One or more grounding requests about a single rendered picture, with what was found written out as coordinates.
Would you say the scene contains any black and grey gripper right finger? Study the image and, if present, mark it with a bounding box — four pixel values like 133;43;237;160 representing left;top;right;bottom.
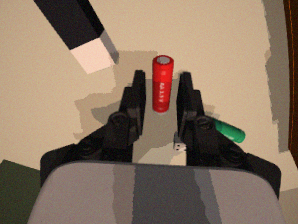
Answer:
176;72;281;201

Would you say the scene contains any red battery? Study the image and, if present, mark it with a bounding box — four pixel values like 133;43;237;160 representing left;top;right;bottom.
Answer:
152;55;174;115

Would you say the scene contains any white die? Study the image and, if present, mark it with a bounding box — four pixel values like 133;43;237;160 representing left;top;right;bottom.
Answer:
173;132;186;151

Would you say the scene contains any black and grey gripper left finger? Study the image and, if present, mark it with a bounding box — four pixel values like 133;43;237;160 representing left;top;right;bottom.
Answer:
40;70;146;188

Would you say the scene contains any orange three-compartment tray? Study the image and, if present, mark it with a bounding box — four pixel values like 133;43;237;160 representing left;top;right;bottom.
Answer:
283;0;298;169

